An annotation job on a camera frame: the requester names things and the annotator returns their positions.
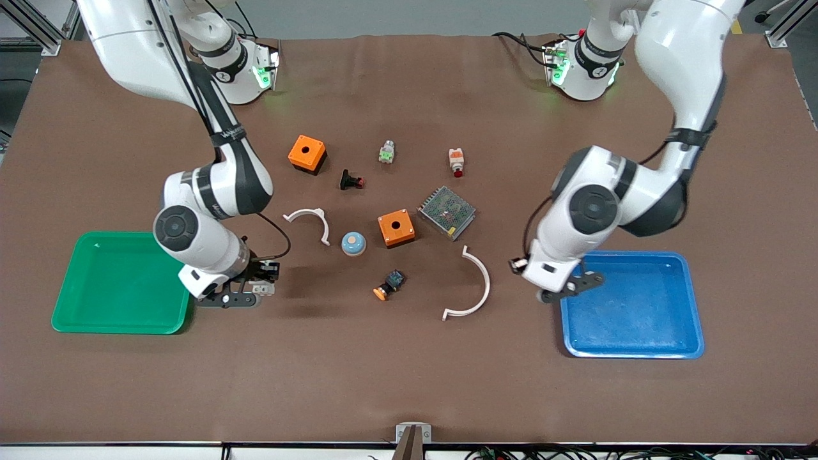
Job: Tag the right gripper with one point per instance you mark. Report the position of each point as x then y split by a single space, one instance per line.
257 273

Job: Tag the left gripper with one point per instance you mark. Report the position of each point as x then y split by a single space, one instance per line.
514 268

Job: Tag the grey circuit breaker red switch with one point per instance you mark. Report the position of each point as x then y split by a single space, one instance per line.
263 289

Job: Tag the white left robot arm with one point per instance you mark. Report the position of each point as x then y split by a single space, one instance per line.
594 207

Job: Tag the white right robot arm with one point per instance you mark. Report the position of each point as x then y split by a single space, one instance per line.
217 185

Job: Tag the large white curved clip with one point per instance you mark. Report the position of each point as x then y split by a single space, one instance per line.
487 287

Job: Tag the small white curved clip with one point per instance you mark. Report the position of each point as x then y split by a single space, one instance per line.
317 211

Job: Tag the blue dome buzzer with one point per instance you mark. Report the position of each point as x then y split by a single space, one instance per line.
353 243

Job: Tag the blue plastic tray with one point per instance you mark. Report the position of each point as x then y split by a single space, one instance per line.
639 319

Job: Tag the metal mesh power supply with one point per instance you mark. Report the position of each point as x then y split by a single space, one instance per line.
447 212

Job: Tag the black red push button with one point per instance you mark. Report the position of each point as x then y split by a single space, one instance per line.
348 180

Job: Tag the orange button box black base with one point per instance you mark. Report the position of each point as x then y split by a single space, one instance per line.
303 153

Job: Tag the orange mushroom button blue block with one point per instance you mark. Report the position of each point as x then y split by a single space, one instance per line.
395 279

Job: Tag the white orange red indicator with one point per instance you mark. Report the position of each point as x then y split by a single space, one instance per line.
455 158

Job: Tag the green plastic tray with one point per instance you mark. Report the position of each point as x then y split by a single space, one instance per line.
115 287

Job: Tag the brown table cover mat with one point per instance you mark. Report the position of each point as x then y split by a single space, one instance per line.
128 396

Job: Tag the green white switch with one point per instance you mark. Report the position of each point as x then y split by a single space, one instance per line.
386 153

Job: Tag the grey metal bracket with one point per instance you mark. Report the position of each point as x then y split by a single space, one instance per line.
426 434

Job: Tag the brown post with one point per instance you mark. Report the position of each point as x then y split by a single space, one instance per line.
409 447

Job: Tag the aluminium frame profile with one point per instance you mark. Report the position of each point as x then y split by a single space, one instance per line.
38 29
781 35

